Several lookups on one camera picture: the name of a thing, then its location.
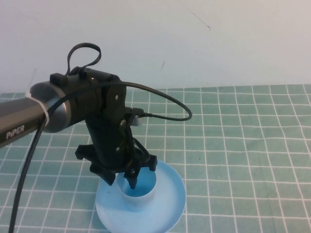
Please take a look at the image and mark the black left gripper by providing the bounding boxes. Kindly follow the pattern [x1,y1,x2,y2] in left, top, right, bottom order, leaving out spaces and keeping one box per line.
[74,114,158,190]

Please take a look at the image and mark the light blue plastic cup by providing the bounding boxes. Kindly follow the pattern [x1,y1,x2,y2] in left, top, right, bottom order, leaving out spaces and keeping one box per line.
[116,167,157,213]

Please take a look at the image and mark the light blue plastic plate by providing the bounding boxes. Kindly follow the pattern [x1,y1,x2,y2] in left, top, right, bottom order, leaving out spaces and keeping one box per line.
[95,159,187,233]

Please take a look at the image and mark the white zip tie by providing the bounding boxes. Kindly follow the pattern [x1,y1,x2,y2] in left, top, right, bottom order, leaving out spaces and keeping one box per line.
[25,69,52,127]

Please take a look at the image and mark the green white-checked tablecloth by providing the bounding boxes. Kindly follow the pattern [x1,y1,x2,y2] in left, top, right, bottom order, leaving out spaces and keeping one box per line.
[0,84,311,233]

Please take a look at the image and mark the thin black gripper wires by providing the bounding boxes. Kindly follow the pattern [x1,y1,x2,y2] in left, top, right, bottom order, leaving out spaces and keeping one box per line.
[120,120,149,162]

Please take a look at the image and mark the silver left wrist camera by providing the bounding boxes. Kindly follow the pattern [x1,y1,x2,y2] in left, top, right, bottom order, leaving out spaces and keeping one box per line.
[126,108,144,127]

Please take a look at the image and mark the round black camera cable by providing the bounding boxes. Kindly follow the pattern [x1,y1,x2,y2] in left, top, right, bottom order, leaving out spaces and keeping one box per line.
[9,81,193,233]

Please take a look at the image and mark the flat black looped cable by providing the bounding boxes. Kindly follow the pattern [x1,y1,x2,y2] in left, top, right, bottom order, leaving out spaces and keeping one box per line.
[66,43,102,73]

